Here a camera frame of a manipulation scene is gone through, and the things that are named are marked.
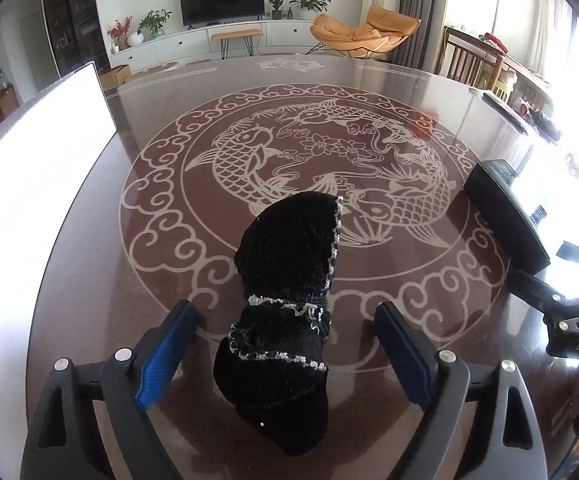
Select brown cardboard box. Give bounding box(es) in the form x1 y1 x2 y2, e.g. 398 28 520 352
100 63 132 89

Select dark glass display cabinet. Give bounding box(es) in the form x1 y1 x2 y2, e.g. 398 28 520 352
40 0 111 76

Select brown patterned glass desktop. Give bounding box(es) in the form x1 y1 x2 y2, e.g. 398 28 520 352
20 54 579 480

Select black remote control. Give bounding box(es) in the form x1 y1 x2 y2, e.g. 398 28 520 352
481 90 528 134

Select orange lounge chair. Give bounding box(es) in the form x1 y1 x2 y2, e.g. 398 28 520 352
305 4 422 61

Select red flowers in vase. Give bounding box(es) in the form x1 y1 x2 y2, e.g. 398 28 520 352
106 15 136 54

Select large leafy potted plant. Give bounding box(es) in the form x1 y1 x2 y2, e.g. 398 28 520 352
288 0 331 20

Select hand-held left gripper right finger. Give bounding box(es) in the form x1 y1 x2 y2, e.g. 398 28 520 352
372 301 550 480

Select black knit sock white trim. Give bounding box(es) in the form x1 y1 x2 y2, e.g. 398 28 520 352
213 192 347 457

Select grey curtain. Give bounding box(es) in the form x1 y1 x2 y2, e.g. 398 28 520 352
396 0 451 69

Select white box with cork floor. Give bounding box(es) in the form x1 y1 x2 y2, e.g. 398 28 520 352
0 61 119 441

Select wooden slatted chair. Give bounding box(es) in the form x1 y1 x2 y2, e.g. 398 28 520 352
436 26 508 91

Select black rectangular case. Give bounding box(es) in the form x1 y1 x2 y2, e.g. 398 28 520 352
463 158 553 276

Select white television cabinet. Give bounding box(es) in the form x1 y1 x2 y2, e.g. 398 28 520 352
109 18 321 66

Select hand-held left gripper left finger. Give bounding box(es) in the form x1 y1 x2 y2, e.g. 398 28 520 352
20 299 199 480

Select black flat screen television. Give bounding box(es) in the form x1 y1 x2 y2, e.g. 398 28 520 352
178 0 266 29

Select wooden bench with hairpin legs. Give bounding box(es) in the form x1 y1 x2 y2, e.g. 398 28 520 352
210 28 265 59

